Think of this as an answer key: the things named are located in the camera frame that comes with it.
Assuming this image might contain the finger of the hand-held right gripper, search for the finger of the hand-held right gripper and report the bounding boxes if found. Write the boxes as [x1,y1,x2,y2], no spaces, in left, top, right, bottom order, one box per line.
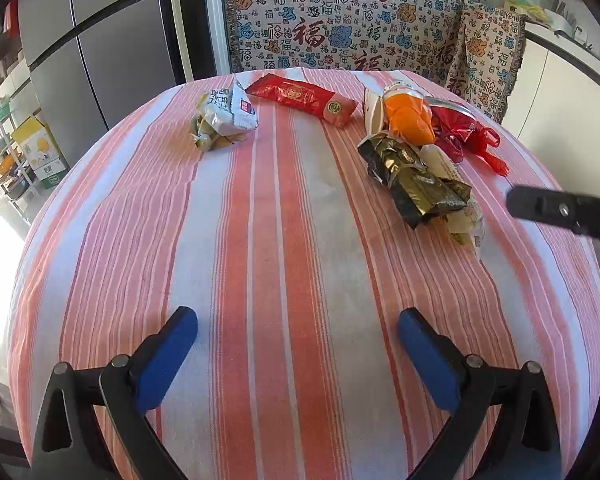
[506,185,600,249]

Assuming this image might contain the red white striped tablecloth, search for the red white striped tablecloth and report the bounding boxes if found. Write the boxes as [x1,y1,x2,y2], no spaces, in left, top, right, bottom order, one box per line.
[7,66,600,480]

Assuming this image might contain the red cellophane wrapper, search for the red cellophane wrapper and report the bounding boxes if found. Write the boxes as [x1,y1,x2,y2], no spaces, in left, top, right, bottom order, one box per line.
[424,96,509,177]

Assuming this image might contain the printed blanket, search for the printed blanket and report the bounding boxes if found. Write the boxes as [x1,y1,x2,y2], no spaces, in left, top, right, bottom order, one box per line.
[220,0,526,123]

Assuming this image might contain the yellow cardboard box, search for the yellow cardboard box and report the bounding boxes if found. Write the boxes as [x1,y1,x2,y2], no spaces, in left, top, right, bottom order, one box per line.
[11,115,71,190]

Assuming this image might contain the orange white snack wrapper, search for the orange white snack wrapper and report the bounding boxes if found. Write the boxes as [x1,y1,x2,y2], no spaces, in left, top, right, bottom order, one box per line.
[362,80,437,147]

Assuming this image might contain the long red snack packet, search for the long red snack packet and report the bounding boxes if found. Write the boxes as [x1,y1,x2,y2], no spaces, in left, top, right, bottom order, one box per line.
[245,73,358,128]

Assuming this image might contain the white counter cabinet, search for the white counter cabinet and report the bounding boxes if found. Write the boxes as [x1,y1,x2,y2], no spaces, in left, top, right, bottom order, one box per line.
[500,20,600,186]

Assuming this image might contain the grey refrigerator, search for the grey refrigerator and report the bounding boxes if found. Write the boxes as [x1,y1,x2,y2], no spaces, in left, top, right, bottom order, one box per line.
[17,0,178,131]

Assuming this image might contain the green white wrapper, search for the green white wrapper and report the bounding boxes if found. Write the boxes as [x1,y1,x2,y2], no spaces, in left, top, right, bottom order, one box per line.
[189,74,259,152]

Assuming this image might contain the dark wall shelf cabinet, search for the dark wall shelf cabinet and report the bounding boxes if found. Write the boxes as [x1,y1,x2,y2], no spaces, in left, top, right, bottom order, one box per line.
[0,0,31,106]

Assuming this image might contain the red hanging cloth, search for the red hanging cloth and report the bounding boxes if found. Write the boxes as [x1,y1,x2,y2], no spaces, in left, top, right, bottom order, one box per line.
[4,1,20,38]

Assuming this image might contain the yellow green plastic bags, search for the yellow green plastic bags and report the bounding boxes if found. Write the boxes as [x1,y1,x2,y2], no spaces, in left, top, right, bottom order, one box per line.
[502,0,553,26]

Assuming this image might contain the white rack with basins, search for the white rack with basins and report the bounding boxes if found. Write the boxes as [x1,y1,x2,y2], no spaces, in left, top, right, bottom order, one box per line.
[0,95,36,201]

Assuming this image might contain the dark gold foil wrapper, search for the dark gold foil wrapper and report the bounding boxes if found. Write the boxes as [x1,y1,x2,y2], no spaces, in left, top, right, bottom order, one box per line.
[357,135,473,230]

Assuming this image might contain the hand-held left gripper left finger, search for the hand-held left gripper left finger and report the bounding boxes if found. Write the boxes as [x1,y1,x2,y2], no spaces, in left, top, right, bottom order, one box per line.
[30,306,199,480]

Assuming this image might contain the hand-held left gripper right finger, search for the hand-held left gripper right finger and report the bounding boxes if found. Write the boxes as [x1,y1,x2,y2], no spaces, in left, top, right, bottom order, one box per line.
[397,307,563,480]

